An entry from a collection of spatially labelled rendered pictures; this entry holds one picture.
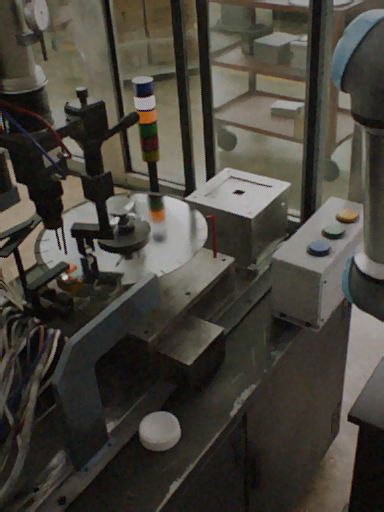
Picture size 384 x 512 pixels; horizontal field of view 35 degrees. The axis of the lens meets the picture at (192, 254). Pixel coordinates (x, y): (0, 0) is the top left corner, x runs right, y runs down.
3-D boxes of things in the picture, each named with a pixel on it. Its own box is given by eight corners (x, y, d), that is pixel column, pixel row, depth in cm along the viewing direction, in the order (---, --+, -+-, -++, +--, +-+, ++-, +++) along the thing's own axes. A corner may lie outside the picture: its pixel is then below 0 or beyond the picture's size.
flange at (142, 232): (102, 220, 127) (100, 209, 126) (155, 219, 126) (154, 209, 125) (90, 250, 118) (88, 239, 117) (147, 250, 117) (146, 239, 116)
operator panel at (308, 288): (327, 250, 148) (331, 196, 140) (371, 263, 143) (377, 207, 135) (270, 315, 130) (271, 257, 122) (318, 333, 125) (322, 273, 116)
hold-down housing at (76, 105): (103, 189, 112) (85, 80, 101) (120, 196, 110) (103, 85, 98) (79, 201, 109) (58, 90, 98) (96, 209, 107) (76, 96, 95)
